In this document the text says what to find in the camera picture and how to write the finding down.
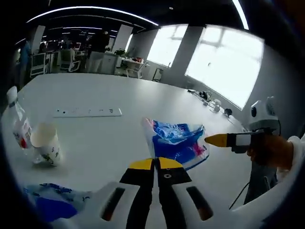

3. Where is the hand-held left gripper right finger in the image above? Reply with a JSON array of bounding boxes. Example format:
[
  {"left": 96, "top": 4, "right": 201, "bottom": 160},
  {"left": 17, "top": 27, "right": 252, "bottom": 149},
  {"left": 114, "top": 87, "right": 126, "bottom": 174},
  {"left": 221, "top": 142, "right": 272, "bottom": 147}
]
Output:
[{"left": 156, "top": 156, "right": 241, "bottom": 229}]

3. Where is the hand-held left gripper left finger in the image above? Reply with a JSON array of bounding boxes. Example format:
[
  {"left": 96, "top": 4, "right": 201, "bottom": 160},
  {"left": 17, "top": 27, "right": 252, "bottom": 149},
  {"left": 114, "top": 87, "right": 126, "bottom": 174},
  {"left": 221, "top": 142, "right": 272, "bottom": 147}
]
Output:
[{"left": 53, "top": 157, "right": 155, "bottom": 229}]

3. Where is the clear blue plastic bag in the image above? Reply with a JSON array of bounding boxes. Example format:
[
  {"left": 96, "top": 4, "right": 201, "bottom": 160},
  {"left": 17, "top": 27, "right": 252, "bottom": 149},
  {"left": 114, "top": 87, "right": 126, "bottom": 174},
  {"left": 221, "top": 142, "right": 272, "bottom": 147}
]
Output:
[{"left": 142, "top": 117, "right": 212, "bottom": 171}]

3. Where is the white pouch with blue print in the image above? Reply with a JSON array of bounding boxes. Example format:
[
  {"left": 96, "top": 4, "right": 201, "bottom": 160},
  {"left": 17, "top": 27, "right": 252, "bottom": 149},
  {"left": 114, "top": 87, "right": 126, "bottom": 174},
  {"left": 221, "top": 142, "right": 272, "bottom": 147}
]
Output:
[{"left": 23, "top": 182, "right": 96, "bottom": 224}]

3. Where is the white paper cup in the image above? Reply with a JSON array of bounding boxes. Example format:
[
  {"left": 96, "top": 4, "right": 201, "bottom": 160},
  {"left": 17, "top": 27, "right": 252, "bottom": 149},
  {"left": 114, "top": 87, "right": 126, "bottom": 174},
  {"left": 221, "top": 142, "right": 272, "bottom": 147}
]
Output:
[{"left": 30, "top": 122, "right": 61, "bottom": 167}]

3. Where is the clear plastic water bottle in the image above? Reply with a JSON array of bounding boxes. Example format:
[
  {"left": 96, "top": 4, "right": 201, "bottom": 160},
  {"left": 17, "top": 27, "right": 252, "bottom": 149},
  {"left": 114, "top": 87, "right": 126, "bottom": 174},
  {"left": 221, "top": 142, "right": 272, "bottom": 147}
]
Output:
[{"left": 6, "top": 85, "right": 48, "bottom": 165}]

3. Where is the large bright window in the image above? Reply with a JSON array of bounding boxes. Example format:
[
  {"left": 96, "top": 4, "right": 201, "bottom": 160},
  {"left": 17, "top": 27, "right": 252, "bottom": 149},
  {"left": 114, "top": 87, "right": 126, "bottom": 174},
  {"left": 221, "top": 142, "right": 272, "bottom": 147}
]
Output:
[{"left": 184, "top": 25, "right": 265, "bottom": 110}]

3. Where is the white table power strip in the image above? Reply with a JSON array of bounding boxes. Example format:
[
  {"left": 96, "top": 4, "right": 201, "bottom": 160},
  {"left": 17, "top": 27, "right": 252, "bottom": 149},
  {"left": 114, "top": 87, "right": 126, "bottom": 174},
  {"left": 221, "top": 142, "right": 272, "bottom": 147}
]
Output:
[{"left": 52, "top": 107, "right": 122, "bottom": 118}]

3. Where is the ceiling light strip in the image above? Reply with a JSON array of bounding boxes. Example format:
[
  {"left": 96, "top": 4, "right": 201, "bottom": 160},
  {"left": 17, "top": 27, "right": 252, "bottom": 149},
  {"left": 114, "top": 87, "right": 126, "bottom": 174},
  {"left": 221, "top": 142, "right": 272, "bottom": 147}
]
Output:
[
  {"left": 26, "top": 6, "right": 159, "bottom": 26},
  {"left": 232, "top": 0, "right": 250, "bottom": 31}
]

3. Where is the narrow bright window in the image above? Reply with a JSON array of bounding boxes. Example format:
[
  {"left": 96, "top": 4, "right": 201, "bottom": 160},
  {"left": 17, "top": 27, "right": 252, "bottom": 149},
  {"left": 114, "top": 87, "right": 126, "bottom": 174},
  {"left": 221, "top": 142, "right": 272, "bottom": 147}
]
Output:
[{"left": 146, "top": 25, "right": 189, "bottom": 69}]

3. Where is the white cabinet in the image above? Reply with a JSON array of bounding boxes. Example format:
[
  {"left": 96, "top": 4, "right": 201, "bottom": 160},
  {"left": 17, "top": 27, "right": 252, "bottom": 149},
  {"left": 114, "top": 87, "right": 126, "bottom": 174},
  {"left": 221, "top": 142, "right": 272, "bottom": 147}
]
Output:
[{"left": 102, "top": 52, "right": 123, "bottom": 74}]

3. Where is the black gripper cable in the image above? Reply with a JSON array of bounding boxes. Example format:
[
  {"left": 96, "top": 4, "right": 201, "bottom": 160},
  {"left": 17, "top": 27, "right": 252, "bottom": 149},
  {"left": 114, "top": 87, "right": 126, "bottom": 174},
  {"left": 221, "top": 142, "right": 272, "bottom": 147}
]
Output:
[{"left": 228, "top": 183, "right": 250, "bottom": 210}]

